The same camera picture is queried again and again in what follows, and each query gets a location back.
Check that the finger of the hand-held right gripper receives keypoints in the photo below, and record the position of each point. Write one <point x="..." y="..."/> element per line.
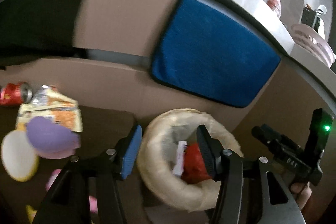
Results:
<point x="265" y="134"/>

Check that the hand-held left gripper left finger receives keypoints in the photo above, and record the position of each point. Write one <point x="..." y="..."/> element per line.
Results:
<point x="131" y="155"/>

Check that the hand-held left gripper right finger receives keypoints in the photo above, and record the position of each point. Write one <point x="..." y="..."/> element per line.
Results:
<point x="207" y="158"/>

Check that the red plastic wrapper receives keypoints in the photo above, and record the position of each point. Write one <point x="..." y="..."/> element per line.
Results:
<point x="194" y="163"/>

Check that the white wrapper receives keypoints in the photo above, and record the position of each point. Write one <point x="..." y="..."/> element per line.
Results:
<point x="179" y="158"/>

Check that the white trash bin with liner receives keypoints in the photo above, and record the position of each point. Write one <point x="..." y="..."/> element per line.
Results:
<point x="157" y="182"/>

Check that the pink plastic piece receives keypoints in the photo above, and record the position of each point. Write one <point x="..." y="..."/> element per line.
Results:
<point x="93" y="204"/>
<point x="53" y="180"/>

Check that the yellow orange snack wrapper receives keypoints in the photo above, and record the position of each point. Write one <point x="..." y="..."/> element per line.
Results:
<point x="63" y="116"/>

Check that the silver foil wrapper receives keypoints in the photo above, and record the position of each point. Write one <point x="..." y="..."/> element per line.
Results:
<point x="42" y="95"/>

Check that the white yellow plate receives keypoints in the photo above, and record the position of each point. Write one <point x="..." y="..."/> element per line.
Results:
<point x="18" y="158"/>

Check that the small yellow wrapper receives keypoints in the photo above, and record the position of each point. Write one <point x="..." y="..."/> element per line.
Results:
<point x="30" y="213"/>

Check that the red soda can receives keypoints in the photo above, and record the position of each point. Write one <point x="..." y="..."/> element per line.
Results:
<point x="13" y="94"/>

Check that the person's right hand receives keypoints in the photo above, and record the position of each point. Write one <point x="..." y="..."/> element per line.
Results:
<point x="302" y="193"/>

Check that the blue cloth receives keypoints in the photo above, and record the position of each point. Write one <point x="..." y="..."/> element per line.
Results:
<point x="210" y="56"/>

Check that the pink plastic basket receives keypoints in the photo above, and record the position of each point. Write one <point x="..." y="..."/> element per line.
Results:
<point x="312" y="43"/>

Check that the black knife block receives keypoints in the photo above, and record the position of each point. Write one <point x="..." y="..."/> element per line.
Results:
<point x="309" y="16"/>

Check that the white plastic object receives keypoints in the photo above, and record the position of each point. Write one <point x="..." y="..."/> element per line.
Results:
<point x="321" y="10"/>

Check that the black cloth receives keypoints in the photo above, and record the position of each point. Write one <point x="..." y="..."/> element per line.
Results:
<point x="39" y="22"/>

